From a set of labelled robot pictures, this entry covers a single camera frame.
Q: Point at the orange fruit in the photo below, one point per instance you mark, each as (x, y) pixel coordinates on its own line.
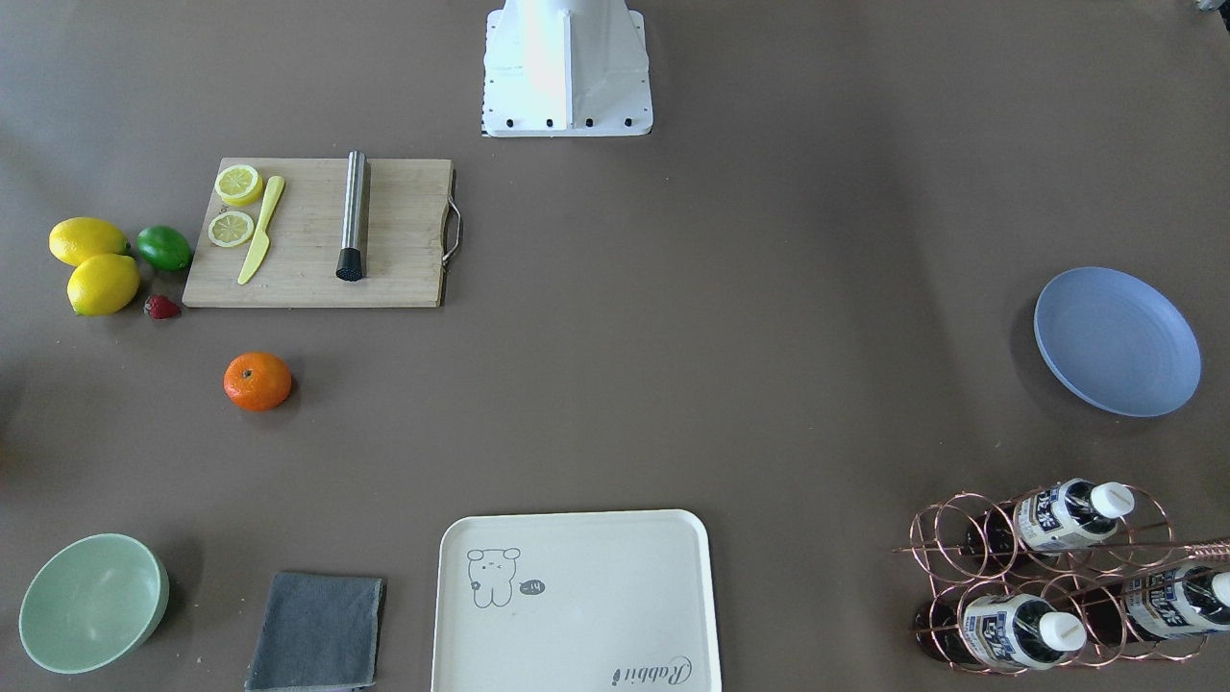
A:
(257, 381)

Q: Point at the blue plate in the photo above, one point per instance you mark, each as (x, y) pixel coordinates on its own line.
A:
(1116, 342)

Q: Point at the wooden cutting board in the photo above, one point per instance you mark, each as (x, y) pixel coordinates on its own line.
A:
(403, 240)

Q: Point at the cream rabbit tray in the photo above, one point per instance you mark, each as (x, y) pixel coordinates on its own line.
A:
(576, 601)

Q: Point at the yellow plastic knife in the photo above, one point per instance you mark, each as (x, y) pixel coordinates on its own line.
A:
(260, 242)

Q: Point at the lemon slice lower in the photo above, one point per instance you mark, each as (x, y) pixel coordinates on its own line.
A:
(231, 229)

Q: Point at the lemon half upper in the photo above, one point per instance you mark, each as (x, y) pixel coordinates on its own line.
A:
(239, 185)

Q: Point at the grey folded cloth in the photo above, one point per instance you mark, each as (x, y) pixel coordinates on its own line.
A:
(318, 633)

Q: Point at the red strawberry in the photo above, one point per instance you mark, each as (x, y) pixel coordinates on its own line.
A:
(160, 307)

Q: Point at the green lime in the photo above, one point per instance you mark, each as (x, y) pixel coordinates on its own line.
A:
(164, 248)

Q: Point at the bottle top in rack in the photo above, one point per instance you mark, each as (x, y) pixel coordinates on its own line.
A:
(1040, 527)

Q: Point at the bottle lower rack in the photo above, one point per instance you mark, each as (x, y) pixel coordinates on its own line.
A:
(1183, 602)
(1005, 634)

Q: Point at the yellow lemon lower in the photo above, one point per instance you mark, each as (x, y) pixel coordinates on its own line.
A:
(103, 284)

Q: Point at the yellow lemon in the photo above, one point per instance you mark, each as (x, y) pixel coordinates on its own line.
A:
(103, 284)
(75, 240)

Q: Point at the yellow lemon upper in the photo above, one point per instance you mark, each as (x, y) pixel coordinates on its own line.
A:
(75, 240)

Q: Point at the green bowl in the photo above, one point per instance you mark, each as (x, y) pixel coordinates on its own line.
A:
(94, 602)

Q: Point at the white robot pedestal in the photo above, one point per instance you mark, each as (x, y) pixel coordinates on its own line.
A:
(566, 69)

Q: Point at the copper wire bottle rack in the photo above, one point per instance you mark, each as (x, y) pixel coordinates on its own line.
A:
(1072, 574)

